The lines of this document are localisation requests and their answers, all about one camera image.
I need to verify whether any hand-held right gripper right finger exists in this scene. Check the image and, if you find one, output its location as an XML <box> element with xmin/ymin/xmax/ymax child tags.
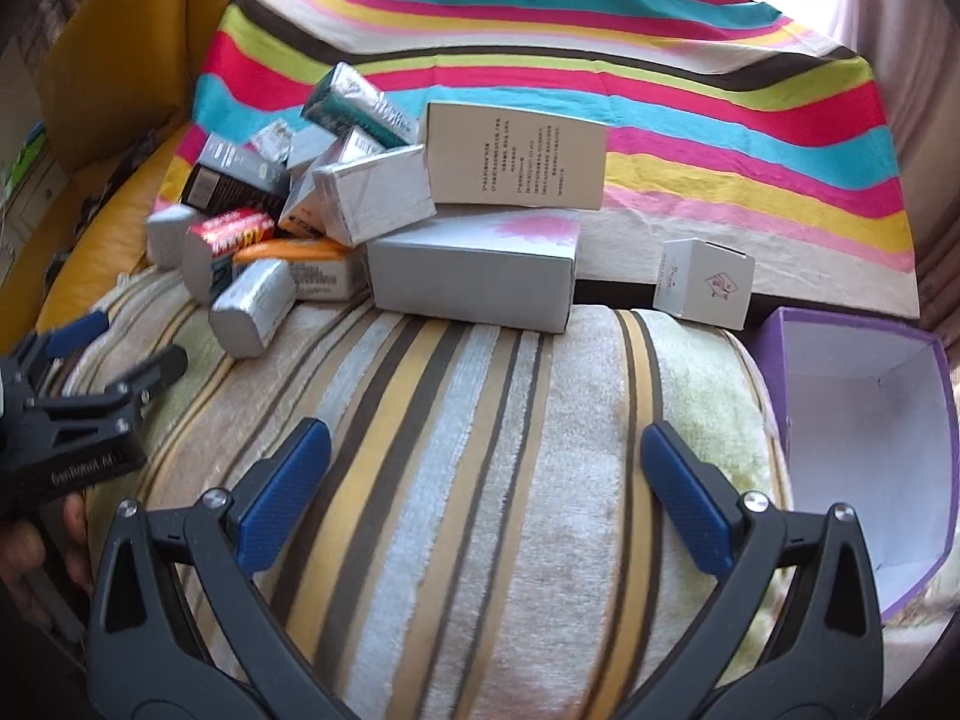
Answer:
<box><xmin>600</xmin><ymin>421</ymin><xmax>886</xmax><ymax>720</ymax></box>

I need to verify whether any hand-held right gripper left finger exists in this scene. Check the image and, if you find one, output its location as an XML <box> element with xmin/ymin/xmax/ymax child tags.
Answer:
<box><xmin>86</xmin><ymin>418</ymin><xmax>361</xmax><ymax>720</ymax></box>

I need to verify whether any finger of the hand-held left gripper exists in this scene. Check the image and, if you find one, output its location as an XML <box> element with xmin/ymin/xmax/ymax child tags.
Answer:
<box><xmin>26</xmin><ymin>345</ymin><xmax>188</xmax><ymax>428</ymax></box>
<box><xmin>0</xmin><ymin>311</ymin><xmax>111</xmax><ymax>391</ymax></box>

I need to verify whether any purple cardboard box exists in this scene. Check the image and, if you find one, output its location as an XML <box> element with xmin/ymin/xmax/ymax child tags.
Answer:
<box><xmin>750</xmin><ymin>307</ymin><xmax>959</xmax><ymax>623</ymax></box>

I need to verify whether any small white cube box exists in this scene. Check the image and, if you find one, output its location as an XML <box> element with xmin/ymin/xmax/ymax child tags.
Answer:
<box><xmin>652</xmin><ymin>237</ymin><xmax>755</xmax><ymax>332</ymax></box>

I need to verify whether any white box pink print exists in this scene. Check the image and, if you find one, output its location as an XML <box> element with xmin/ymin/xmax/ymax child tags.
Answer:
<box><xmin>366</xmin><ymin>211</ymin><xmax>583</xmax><ymax>334</ymax></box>

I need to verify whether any white box black text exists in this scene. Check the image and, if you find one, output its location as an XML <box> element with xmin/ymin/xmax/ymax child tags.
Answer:
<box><xmin>425</xmin><ymin>100</ymin><xmax>608</xmax><ymax>212</ymax></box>

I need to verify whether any person's left hand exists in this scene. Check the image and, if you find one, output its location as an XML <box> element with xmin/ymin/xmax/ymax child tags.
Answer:
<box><xmin>0</xmin><ymin>499</ymin><xmax>95</xmax><ymax>623</ymax></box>

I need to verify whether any small silver box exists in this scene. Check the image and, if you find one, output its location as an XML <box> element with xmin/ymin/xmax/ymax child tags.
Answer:
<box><xmin>145</xmin><ymin>203</ymin><xmax>208</xmax><ymax>270</ymax></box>

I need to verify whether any silver foil packet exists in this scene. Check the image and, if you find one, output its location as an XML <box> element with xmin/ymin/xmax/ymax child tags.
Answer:
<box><xmin>209</xmin><ymin>258</ymin><xmax>298</xmax><ymax>359</ymax></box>

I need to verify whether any red silver box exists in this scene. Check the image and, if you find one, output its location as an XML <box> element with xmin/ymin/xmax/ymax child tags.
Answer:
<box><xmin>181</xmin><ymin>209</ymin><xmax>278</xmax><ymax>305</ymax></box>

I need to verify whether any cluttered white shelf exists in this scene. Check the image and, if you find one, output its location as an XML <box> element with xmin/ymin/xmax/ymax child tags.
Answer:
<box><xmin>0</xmin><ymin>37</ymin><xmax>72</xmax><ymax>256</ymax></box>

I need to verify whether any beige striped blanket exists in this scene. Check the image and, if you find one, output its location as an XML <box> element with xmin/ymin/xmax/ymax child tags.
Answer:
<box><xmin>52</xmin><ymin>270</ymin><xmax>938</xmax><ymax>720</ymax></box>

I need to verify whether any black box gold edge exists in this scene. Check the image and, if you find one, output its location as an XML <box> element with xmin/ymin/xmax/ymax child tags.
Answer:
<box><xmin>181</xmin><ymin>164</ymin><xmax>290</xmax><ymax>218</ymax></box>

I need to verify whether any crumpled silver packet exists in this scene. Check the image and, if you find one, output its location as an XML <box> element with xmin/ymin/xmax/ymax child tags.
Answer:
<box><xmin>248</xmin><ymin>118</ymin><xmax>298</xmax><ymax>164</ymax></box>

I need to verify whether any yellow cushion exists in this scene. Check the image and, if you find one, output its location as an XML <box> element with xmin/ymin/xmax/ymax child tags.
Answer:
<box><xmin>37</xmin><ymin>0</ymin><xmax>205</xmax><ymax>175</ymax></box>

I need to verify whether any plain white box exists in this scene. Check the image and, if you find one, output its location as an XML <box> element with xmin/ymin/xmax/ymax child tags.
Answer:
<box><xmin>285</xmin><ymin>127</ymin><xmax>335</xmax><ymax>174</ymax></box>

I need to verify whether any large silver wrapped box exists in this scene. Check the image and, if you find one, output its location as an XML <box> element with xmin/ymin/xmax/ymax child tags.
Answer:
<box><xmin>311</xmin><ymin>144</ymin><xmax>437</xmax><ymax>247</ymax></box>

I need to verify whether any white silver box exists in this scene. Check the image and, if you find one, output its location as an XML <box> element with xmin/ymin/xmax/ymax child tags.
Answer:
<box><xmin>334</xmin><ymin>125</ymin><xmax>392</xmax><ymax>167</ymax></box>

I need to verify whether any teal silver box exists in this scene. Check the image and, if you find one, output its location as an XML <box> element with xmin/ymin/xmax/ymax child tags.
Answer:
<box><xmin>301</xmin><ymin>61</ymin><xmax>422</xmax><ymax>148</ymax></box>

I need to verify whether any rainbow striped cloth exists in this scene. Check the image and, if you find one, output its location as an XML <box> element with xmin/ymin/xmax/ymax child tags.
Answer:
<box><xmin>154</xmin><ymin>0</ymin><xmax>922</xmax><ymax>320</ymax></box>

